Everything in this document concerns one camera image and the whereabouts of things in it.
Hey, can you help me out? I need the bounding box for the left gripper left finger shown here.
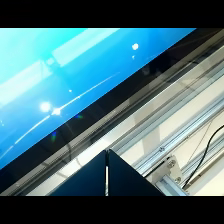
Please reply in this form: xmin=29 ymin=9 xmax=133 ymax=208
xmin=49 ymin=149 xmax=108 ymax=197

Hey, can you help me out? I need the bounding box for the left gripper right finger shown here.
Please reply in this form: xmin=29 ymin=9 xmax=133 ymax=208
xmin=108 ymin=149 xmax=164 ymax=197

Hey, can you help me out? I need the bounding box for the black cable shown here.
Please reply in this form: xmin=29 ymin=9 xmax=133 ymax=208
xmin=181 ymin=123 xmax=224 ymax=190

